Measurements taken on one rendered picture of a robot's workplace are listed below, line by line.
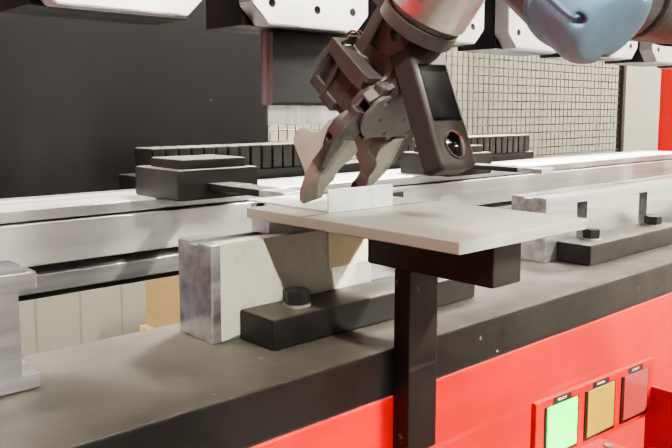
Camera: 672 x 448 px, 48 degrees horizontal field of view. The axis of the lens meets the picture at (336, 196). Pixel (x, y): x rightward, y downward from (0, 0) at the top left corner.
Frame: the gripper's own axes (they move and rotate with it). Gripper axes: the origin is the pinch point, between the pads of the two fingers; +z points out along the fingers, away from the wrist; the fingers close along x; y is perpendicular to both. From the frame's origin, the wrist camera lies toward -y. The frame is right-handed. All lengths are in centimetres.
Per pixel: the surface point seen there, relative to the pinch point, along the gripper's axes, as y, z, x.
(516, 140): 34, 27, -95
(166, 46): 55, 22, -14
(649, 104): 117, 82, -372
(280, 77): 11.8, -5.5, 2.6
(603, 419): -29.8, 2.5, -15.5
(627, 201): -2, 7, -68
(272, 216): -0.5, 1.4, 7.6
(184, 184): 18.2, 15.8, 2.9
